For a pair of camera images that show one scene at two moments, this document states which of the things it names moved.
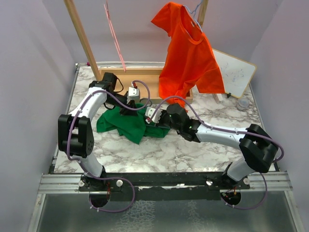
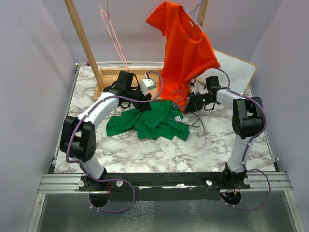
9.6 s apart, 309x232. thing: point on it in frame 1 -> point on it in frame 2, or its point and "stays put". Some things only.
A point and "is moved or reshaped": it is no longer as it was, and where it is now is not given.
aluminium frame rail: x=263 y=181 stays put
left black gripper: x=127 y=111 -> x=142 y=106
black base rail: x=144 y=186 stays put
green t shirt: x=133 y=127 is moved or reshaped
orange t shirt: x=189 y=61 stays put
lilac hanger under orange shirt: x=194 y=11 stays put
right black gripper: x=160 y=123 -> x=193 y=105
